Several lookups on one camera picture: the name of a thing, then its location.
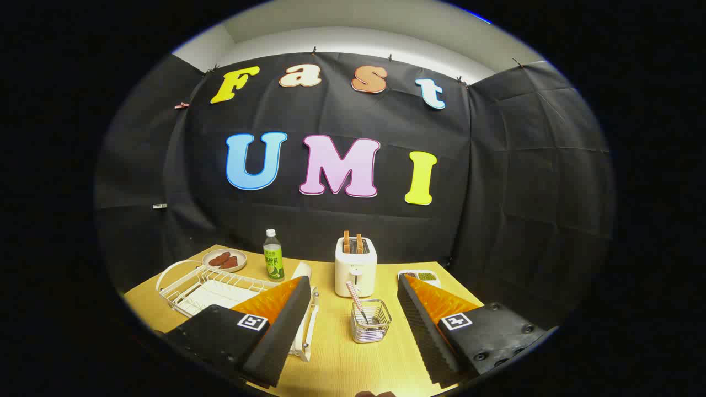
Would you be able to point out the white ribbed drain tray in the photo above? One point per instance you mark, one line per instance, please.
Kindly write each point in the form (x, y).
(212, 295)

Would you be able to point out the white plate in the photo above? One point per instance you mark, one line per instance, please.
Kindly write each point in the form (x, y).
(302, 270)

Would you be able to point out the white divided dish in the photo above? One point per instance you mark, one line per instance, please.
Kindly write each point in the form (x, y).
(433, 281)

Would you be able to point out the green label drink bottle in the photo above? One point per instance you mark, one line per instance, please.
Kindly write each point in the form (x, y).
(273, 262)

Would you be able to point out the brown sausage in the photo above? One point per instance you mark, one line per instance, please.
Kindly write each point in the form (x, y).
(229, 263)
(219, 258)

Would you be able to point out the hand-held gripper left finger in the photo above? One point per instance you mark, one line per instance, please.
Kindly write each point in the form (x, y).
(281, 331)

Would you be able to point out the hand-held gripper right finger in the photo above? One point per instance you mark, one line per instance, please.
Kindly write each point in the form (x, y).
(424, 331)

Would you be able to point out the black backdrop cloth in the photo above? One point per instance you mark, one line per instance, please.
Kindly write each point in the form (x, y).
(331, 220)

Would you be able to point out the white toaster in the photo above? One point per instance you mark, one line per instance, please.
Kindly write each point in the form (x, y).
(356, 275)

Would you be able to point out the small beige saucer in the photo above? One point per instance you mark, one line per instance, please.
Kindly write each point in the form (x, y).
(209, 264)

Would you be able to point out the bread slice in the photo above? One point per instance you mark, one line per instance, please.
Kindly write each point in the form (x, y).
(346, 242)
(359, 243)

